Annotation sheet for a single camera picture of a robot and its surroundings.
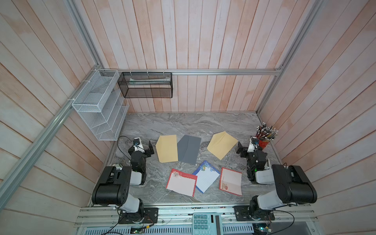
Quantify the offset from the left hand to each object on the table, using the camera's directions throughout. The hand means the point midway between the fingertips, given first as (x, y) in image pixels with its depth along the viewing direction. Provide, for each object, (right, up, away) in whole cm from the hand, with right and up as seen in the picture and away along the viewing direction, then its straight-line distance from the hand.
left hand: (143, 143), depth 92 cm
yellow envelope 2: (+53, -2, +11) cm, 54 cm away
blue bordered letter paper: (+40, -19, -5) cm, 45 cm away
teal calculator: (+38, -37, -22) cm, 57 cm away
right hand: (+66, +1, 0) cm, 66 cm away
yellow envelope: (+14, -3, +9) cm, 17 cm away
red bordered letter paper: (+25, -22, -8) cm, 34 cm away
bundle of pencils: (+75, +7, -6) cm, 76 cm away
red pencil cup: (+76, 0, -1) cm, 76 cm away
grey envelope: (+29, -4, +9) cm, 30 cm away
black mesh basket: (+2, +37, -3) cm, 37 cm away
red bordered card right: (+55, -22, -6) cm, 59 cm away
